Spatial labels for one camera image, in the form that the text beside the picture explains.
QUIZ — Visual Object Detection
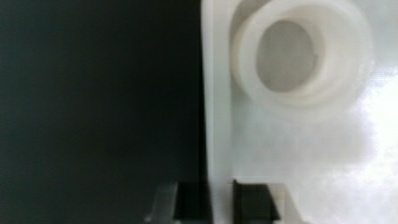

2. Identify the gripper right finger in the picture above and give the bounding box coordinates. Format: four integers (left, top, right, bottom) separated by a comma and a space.
233, 181, 297, 224

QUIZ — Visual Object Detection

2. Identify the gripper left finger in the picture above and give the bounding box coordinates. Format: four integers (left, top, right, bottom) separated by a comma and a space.
144, 181, 213, 224

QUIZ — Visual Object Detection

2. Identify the white desk tabletop tray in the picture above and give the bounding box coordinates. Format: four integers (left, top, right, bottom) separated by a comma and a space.
201, 0, 398, 224

